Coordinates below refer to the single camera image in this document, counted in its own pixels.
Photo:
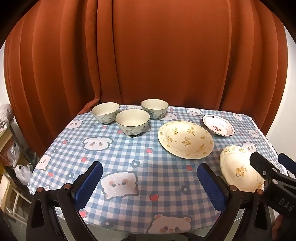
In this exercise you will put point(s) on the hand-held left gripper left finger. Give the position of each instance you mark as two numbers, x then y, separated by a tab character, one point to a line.
89	185

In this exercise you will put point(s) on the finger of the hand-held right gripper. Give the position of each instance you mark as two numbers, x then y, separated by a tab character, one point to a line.
288	164
260	162

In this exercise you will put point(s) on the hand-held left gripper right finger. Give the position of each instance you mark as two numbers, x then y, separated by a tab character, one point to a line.
211	187

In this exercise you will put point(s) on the small scalloped yellow floral plate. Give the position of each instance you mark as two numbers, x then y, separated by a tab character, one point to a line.
235	166

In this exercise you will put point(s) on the large yellow floral plate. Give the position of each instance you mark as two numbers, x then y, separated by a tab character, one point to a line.
185	140

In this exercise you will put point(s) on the white plate red rim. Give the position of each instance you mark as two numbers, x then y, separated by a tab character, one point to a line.
218	125

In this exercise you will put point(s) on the cream floral bowl green rim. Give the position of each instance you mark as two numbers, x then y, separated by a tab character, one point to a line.
132	119
154	105
105	109

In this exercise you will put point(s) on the blue checkered bear tablecloth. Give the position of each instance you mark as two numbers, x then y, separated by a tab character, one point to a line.
161	180

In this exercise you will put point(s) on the white plastic bag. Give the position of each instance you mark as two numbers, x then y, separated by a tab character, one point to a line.
22	173

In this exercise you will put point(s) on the clear plastic bag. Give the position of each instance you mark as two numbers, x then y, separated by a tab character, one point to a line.
13	150

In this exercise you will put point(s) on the wooden shelf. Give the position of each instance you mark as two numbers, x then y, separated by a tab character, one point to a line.
7	143

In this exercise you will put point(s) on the grey fluffy cloth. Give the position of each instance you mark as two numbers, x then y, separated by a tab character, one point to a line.
5	114

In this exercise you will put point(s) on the orange curtain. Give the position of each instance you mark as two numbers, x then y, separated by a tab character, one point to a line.
148	46

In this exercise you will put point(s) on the white frame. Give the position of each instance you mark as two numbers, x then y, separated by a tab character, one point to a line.
16	200

